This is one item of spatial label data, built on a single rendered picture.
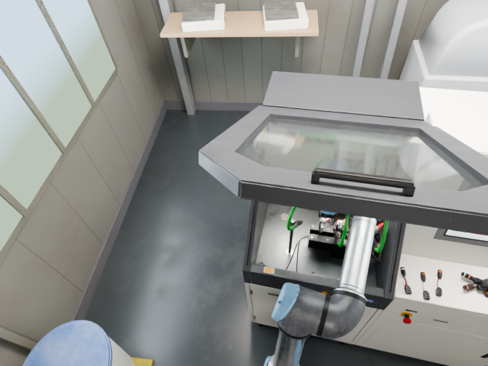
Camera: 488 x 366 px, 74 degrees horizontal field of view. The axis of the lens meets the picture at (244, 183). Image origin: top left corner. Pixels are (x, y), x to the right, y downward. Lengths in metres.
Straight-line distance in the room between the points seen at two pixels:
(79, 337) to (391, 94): 2.05
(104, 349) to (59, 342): 0.26
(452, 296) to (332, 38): 2.48
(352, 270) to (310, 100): 0.83
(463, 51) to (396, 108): 1.39
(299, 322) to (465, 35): 2.36
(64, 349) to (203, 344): 0.89
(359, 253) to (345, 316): 0.20
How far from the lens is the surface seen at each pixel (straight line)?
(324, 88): 1.65
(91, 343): 2.13
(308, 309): 0.98
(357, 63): 3.16
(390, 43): 3.15
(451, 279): 1.78
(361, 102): 1.60
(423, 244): 1.72
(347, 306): 1.00
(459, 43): 2.88
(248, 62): 3.56
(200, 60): 3.65
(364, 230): 1.10
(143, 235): 3.01
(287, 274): 1.62
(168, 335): 2.61
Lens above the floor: 2.45
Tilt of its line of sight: 51 degrees down
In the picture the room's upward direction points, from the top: 6 degrees counter-clockwise
